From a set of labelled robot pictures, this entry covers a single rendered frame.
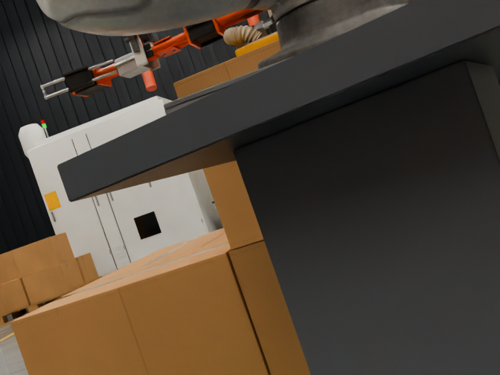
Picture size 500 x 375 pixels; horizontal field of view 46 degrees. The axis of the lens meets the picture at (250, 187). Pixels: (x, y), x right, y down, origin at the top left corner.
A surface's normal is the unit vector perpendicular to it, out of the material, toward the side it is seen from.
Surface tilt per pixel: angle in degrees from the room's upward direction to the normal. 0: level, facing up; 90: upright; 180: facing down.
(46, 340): 90
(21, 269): 90
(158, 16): 163
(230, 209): 90
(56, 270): 90
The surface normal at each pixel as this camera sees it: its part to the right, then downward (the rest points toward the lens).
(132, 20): 0.22, 0.92
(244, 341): -0.22, 0.08
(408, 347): -0.46, 0.16
